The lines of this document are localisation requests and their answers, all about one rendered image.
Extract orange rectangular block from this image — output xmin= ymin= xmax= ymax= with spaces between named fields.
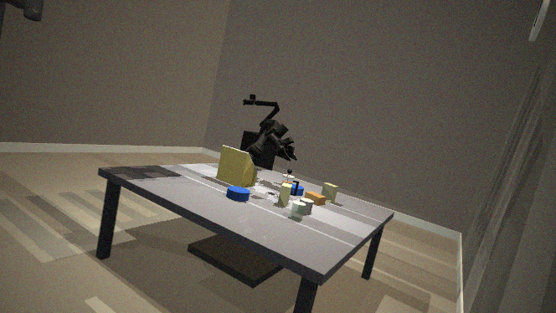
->
xmin=304 ymin=192 xmax=326 ymax=206

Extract glass french press with black plunger knob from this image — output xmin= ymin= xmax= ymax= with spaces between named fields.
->
xmin=281 ymin=169 xmax=299 ymax=196

